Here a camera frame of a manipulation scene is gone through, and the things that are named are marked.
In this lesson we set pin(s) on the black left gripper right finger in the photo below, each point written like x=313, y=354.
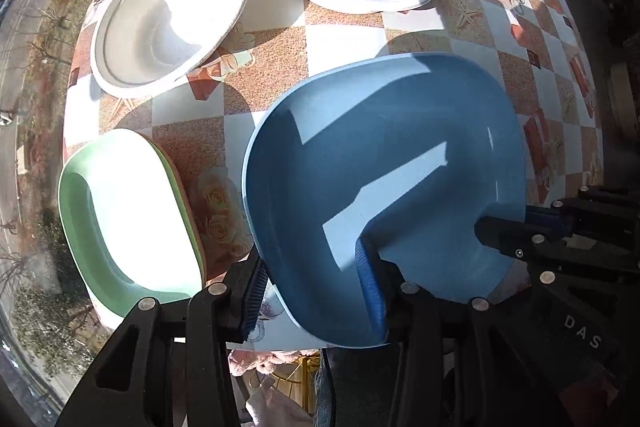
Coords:
x=457, y=366

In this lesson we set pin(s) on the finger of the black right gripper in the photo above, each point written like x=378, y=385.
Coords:
x=592, y=242

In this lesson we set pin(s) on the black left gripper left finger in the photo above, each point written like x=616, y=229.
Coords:
x=167, y=363

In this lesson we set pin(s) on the blue square plate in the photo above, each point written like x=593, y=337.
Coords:
x=408, y=150

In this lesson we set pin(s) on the orange square plate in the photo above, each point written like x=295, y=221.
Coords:
x=184, y=206

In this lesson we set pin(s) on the green square plate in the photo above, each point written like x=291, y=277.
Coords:
x=124, y=227

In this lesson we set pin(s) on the patterned checkered tablecloth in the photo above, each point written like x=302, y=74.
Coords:
x=531, y=47

